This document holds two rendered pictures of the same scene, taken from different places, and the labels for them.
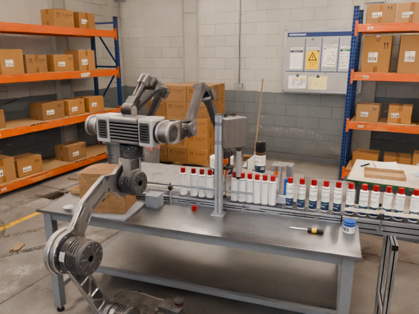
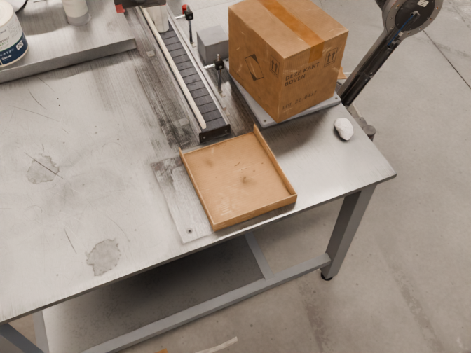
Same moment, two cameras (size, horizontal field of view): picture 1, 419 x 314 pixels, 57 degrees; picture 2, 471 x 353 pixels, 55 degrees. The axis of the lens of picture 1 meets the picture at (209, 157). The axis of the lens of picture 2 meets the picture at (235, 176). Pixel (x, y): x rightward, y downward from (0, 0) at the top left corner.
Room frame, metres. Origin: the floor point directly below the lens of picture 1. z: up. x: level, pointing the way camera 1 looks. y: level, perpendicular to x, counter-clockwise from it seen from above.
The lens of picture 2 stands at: (3.38, 1.49, 1.94)
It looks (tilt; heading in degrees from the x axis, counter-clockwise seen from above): 54 degrees down; 229
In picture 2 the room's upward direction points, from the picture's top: straight up
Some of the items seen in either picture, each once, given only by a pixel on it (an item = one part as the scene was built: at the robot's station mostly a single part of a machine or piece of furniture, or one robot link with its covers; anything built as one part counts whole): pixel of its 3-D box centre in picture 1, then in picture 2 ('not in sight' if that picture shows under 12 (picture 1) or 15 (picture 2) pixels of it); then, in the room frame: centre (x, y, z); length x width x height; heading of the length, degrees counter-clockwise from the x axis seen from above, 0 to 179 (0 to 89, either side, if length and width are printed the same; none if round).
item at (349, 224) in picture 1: (348, 225); not in sight; (2.12, -0.84, 0.87); 0.07 x 0.07 x 0.07
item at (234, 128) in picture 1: (231, 131); not in sight; (2.42, -0.14, 1.38); 0.17 x 0.10 x 0.19; 127
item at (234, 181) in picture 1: (234, 186); not in sight; (2.50, -0.17, 0.98); 0.05 x 0.05 x 0.20
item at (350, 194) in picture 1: (350, 198); not in sight; (2.27, -0.89, 0.98); 0.05 x 0.05 x 0.20
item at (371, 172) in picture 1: (384, 174); not in sight; (3.31, -1.58, 0.82); 0.34 x 0.24 x 0.03; 69
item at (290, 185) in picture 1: (289, 192); not in sight; (2.38, -0.53, 0.98); 0.05 x 0.05 x 0.20
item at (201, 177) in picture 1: (201, 182); not in sight; (2.58, 0.05, 0.98); 0.05 x 0.05 x 0.20
